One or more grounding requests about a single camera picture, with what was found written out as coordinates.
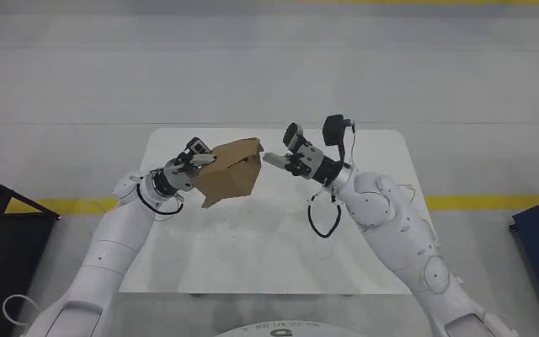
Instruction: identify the black cable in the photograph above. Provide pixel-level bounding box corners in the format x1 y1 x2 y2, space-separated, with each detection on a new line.
135 182 185 217
307 190 343 240

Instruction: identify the small brown carton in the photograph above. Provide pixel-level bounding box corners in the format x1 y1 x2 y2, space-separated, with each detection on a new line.
191 136 265 210

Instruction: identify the thin white cable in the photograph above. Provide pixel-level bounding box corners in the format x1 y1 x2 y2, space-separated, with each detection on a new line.
395 182 418 204
1 293 41 328

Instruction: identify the black rack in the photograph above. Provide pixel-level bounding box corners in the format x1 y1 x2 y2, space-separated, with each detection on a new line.
0 183 62 337

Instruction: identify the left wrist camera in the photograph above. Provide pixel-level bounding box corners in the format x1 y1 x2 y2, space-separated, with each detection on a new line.
184 136 213 157

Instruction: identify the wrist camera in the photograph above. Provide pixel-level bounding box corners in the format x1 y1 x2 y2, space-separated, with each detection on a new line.
321 114 357 168
184 136 213 157

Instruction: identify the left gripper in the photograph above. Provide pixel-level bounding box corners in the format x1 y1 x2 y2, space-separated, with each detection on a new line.
151 152 218 199

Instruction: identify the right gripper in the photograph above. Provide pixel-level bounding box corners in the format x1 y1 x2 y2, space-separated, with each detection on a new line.
261 121 344 187

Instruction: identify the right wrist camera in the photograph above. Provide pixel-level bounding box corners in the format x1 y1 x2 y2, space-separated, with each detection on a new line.
321 114 357 168

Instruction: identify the dark blue panel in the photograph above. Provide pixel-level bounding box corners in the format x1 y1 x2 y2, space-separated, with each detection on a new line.
508 204 539 292

